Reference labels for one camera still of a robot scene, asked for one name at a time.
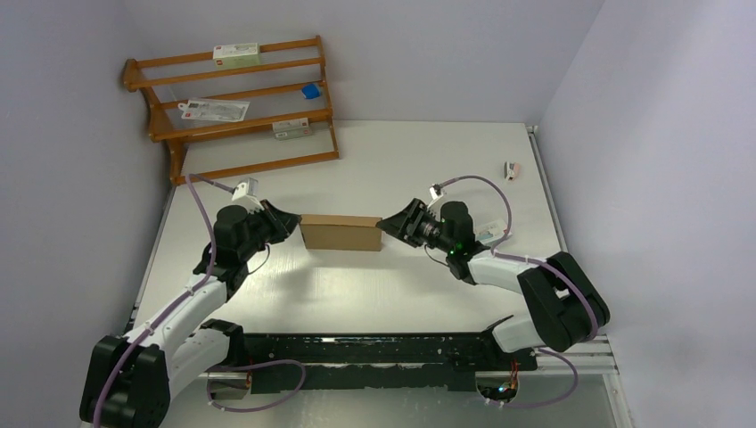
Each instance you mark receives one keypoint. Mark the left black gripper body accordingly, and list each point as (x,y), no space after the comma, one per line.
(259,234)

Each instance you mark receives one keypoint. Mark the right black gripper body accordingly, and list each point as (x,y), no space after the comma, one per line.
(431,233)

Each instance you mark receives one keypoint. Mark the brown cardboard box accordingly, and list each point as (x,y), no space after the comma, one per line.
(340,233)

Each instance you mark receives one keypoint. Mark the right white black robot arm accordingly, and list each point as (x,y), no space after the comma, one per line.
(563,306)

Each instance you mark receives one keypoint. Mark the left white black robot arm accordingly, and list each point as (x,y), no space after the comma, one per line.
(132,378)

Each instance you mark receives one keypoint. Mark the white teal box on table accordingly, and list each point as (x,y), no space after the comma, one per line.
(493,231)

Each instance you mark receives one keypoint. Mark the small white box on shelf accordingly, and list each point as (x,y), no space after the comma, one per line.
(291,129)

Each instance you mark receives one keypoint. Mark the white green box top shelf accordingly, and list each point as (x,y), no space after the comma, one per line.
(234,56)

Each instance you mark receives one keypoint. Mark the small pink white stapler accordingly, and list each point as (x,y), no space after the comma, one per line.
(512,170)

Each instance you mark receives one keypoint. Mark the orange wooden shelf rack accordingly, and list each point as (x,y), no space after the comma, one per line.
(224,149)

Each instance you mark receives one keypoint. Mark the clear plastic blister package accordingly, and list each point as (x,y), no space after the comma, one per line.
(213,110)

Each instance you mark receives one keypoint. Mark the blue small block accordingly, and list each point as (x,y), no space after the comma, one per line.
(311,91)

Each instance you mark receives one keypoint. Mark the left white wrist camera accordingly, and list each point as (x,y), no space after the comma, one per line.
(245,194)

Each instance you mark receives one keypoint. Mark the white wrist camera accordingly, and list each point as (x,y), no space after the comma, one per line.
(245,194)
(438,198)

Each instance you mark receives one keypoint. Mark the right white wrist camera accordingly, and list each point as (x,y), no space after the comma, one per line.
(438,198)

